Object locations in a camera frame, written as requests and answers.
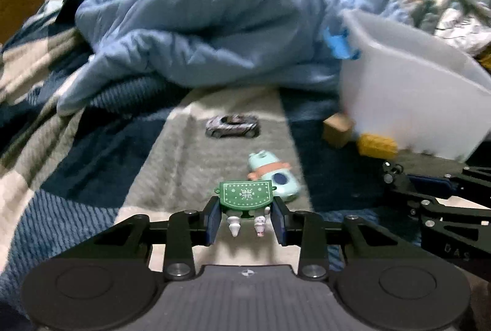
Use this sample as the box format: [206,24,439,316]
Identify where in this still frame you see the green toy with drills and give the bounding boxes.
[215,181,276,238]

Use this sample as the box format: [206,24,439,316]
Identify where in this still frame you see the mint capsule toy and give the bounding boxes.
[248,150,300,202]

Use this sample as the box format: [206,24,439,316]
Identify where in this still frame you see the plaid blue grey blanket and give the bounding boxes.
[1,0,373,330]

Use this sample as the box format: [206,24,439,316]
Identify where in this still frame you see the yellow toy brick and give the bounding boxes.
[357,133,399,160]

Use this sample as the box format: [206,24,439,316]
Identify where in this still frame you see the small wooden cube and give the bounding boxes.
[323,113,354,148]

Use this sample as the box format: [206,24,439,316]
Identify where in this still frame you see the silver toy car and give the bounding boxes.
[206,114,261,138]

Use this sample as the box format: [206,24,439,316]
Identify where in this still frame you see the white plastic storage bin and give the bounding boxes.
[339,10,490,161]

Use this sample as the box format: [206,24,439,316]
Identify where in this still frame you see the patterned white quilt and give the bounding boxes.
[383,0,491,56]

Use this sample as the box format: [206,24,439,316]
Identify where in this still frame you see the blue bin clip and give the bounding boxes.
[323,28,361,60]

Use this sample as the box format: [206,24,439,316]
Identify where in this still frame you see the light blue quilt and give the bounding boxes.
[57,0,409,115]

